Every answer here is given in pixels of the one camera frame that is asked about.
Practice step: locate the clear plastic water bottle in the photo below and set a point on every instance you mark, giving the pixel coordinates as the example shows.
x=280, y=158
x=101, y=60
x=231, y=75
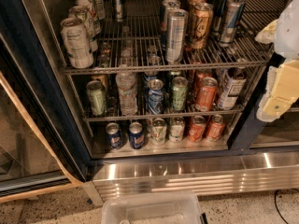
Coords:
x=127, y=93

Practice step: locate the dark glass bottle white label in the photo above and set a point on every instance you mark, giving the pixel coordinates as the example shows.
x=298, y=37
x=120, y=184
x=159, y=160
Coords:
x=233, y=82

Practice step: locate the top wire shelf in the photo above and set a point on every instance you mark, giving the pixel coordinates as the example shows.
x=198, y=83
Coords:
x=143, y=21

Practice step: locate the orange can middle shelf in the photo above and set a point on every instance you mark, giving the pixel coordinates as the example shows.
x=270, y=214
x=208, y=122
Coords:
x=205, y=97

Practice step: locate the middle wire shelf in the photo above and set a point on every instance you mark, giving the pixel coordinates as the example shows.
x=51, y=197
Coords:
x=115, y=113

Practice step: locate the white green can bottom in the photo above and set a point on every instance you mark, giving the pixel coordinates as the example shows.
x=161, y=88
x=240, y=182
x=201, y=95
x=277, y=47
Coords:
x=158, y=131

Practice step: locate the white can front left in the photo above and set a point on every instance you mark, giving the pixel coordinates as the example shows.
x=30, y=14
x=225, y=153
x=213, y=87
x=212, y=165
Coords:
x=77, y=43

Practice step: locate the tall silver can front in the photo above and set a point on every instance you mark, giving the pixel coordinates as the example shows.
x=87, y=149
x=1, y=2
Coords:
x=177, y=20

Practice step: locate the stainless steel fridge base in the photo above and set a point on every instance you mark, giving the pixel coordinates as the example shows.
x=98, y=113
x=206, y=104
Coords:
x=203, y=176

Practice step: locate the glass fridge door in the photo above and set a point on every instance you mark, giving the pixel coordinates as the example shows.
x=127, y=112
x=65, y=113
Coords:
x=43, y=138

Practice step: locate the green can shelf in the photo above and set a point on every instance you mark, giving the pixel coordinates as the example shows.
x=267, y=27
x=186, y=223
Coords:
x=97, y=96
x=179, y=88

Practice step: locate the white can back left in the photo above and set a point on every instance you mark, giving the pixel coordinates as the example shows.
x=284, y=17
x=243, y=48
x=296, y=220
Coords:
x=97, y=0

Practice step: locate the blue white can middle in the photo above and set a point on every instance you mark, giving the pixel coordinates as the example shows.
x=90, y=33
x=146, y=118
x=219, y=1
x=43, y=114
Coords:
x=155, y=95

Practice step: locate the white green can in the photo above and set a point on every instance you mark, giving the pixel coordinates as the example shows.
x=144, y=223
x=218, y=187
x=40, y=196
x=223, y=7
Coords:
x=83, y=13
x=158, y=131

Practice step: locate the orange can bottom right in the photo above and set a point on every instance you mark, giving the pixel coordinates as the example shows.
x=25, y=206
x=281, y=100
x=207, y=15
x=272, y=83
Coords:
x=215, y=128

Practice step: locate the tall silver can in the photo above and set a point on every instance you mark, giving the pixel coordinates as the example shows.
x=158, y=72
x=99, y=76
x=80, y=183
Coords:
x=177, y=20
x=165, y=8

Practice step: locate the dark blue redbull can behind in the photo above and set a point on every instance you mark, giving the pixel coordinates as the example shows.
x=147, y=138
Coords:
x=218, y=16

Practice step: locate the blue pepsi can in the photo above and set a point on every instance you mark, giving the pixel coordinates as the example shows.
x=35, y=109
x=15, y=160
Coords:
x=114, y=137
x=136, y=135

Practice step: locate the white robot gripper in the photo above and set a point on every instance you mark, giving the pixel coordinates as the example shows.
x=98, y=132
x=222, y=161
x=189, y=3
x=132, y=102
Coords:
x=289, y=34

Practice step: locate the silver blue redbull can front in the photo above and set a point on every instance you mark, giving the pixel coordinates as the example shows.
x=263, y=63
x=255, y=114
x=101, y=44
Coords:
x=231, y=18

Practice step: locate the wire shelf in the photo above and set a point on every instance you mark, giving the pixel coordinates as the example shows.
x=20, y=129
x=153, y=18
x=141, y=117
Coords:
x=143, y=21
x=115, y=113

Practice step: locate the orange can bottom left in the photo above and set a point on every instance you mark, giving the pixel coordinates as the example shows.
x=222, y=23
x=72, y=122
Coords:
x=196, y=128

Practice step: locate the green can middle shelf left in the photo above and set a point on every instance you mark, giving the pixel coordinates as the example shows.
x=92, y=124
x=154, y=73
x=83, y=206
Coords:
x=97, y=96

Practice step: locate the orange can behind middle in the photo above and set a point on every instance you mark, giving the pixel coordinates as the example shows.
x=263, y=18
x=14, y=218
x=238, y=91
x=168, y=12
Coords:
x=199, y=75

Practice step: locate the orange can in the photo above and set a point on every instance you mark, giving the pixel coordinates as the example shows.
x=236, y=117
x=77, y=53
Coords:
x=215, y=128
x=196, y=128
x=199, y=75

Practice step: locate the gold La Croix can front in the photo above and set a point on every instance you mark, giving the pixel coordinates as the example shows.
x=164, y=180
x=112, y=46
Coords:
x=202, y=16

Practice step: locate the blue pepsi can left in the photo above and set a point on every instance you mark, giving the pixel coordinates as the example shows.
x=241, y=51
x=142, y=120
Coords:
x=114, y=137

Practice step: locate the clear plastic bin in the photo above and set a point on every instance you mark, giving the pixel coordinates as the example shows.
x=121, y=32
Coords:
x=181, y=207

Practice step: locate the blue pepsi can right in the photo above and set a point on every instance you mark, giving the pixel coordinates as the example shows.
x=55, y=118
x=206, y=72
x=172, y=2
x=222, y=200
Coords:
x=136, y=135

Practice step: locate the slim silver can back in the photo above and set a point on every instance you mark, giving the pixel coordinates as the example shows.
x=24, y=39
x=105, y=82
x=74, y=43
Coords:
x=118, y=9

